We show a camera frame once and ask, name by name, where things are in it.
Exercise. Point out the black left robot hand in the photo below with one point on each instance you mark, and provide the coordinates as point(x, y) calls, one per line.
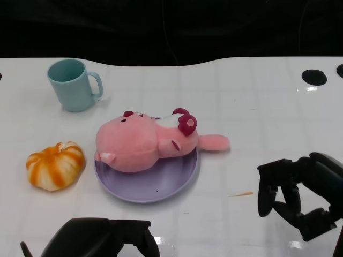
point(88, 238)

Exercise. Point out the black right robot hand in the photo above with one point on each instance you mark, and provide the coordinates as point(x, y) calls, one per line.
point(324, 179)

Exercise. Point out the pink plush pig doll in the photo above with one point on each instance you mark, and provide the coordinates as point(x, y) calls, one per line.
point(128, 144)

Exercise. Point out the lavender round plate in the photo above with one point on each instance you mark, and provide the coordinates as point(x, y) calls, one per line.
point(150, 187)

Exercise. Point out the orange striped toy bread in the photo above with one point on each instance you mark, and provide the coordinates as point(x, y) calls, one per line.
point(55, 166)

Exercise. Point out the teal plastic mug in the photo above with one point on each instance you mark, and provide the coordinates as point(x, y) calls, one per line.
point(72, 91)

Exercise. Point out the black backdrop cloth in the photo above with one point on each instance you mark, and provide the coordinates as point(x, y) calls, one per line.
point(107, 26)

